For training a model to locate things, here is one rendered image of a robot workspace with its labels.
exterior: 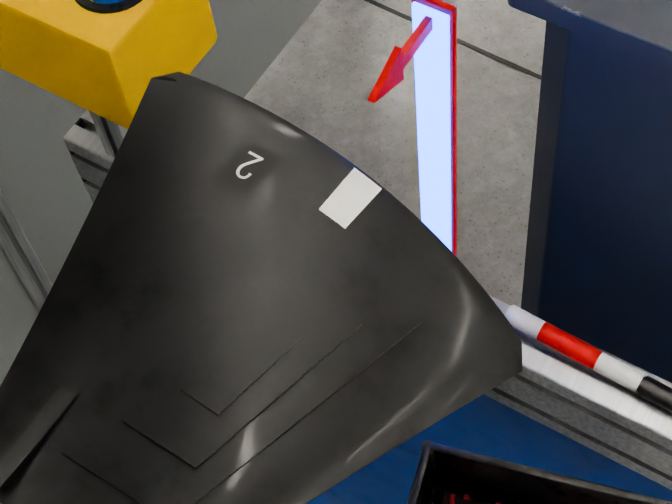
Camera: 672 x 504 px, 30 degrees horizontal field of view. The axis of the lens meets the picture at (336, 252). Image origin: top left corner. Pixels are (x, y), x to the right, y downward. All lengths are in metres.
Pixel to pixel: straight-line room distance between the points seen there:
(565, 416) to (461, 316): 0.35
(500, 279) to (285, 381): 1.39
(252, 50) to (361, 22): 0.26
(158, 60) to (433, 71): 0.25
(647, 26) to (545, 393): 0.27
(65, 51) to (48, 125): 0.83
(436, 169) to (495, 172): 1.28
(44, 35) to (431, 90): 0.28
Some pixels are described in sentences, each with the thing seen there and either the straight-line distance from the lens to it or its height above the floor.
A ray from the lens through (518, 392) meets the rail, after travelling 0.94.
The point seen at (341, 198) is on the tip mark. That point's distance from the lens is 0.61.
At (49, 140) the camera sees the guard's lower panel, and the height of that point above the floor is 0.38.
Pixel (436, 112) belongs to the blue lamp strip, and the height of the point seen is 1.11.
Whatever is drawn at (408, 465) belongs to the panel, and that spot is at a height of 0.49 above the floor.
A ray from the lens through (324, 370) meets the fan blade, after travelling 0.56.
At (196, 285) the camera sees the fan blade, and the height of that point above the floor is 1.18.
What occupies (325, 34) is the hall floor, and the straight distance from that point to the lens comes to 2.23.
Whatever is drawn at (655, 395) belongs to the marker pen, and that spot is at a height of 0.87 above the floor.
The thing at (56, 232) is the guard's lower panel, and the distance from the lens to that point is 1.79.
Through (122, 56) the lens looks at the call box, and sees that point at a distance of 0.83.
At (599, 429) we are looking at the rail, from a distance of 0.93.
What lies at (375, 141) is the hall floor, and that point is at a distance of 2.07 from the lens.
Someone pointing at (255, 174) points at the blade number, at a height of 1.18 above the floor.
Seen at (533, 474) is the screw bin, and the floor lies 0.88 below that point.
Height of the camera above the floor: 1.67
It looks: 58 degrees down
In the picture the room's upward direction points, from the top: 9 degrees counter-clockwise
